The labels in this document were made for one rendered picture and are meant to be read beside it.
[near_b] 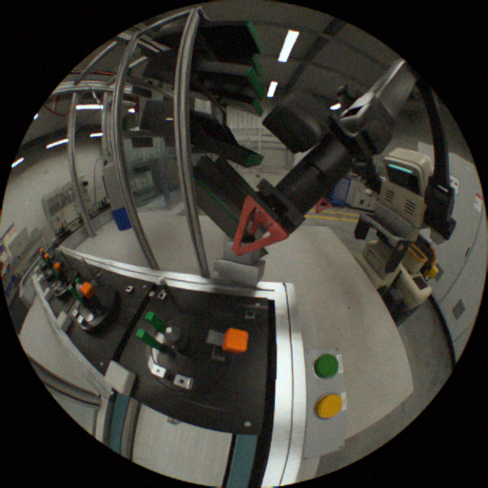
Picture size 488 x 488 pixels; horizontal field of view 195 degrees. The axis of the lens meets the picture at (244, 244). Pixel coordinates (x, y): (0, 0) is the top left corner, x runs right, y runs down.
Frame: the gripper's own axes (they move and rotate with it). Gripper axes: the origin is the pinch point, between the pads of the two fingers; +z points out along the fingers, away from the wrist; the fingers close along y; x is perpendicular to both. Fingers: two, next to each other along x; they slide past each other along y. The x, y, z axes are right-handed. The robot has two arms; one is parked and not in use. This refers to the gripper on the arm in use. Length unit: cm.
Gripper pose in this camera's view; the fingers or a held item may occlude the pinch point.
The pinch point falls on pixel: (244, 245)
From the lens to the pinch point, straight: 21.9
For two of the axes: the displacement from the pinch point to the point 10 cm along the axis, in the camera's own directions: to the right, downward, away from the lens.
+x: 6.6, 7.4, -1.5
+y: -3.7, 1.5, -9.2
